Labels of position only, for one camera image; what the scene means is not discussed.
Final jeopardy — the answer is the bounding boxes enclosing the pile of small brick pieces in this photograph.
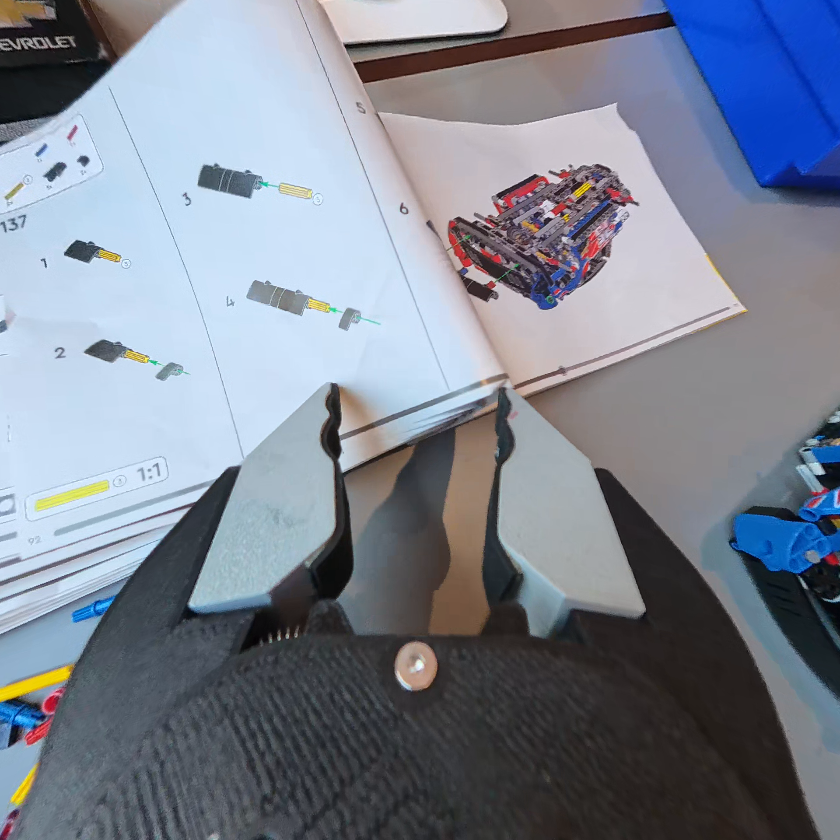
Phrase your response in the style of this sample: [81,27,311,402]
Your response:
[0,595,119,804]

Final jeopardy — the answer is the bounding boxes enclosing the red black toy race car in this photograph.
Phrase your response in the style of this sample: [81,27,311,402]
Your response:
[731,407,840,697]

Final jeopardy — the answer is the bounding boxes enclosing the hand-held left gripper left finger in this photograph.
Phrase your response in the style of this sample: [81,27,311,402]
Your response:
[188,384,353,620]

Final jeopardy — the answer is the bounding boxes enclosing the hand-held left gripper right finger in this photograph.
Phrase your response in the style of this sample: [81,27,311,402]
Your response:
[483,388,647,641]

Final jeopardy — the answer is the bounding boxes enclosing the open instruction booklet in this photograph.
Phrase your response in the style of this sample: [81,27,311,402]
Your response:
[0,0,746,634]

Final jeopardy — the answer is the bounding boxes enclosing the grey desk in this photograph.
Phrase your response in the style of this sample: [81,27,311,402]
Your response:
[0,0,840,840]

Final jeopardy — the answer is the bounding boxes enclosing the toy set box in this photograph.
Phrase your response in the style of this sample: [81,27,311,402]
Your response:
[0,0,119,122]

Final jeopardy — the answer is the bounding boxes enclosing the blue storage bin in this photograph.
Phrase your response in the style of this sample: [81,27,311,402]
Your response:
[663,0,840,191]

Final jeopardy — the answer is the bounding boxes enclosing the white stand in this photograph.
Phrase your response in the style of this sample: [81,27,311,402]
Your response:
[319,0,509,47]

